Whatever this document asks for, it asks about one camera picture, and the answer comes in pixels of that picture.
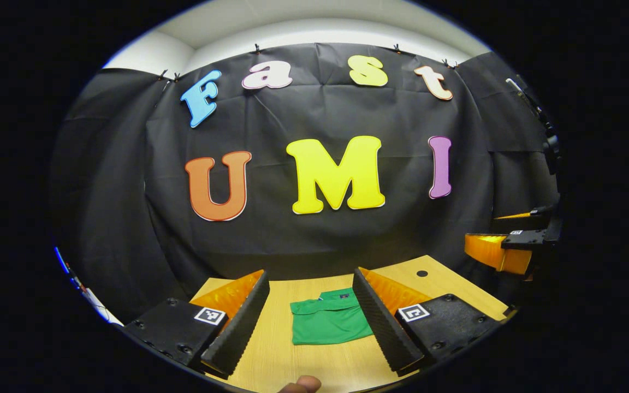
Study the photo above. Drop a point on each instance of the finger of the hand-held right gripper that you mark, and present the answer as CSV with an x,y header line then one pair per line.
x,y
516,224
527,238

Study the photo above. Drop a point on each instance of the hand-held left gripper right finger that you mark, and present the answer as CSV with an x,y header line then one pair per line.
x,y
380,327

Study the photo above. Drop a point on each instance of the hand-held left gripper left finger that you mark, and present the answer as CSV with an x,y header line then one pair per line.
x,y
238,330

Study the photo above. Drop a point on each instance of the green T-shirt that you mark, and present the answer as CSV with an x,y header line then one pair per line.
x,y
328,325

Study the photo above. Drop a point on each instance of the white side table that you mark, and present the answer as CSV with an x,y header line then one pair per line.
x,y
101,311

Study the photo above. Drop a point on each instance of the computer monitor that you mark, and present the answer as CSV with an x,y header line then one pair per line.
x,y
61,259

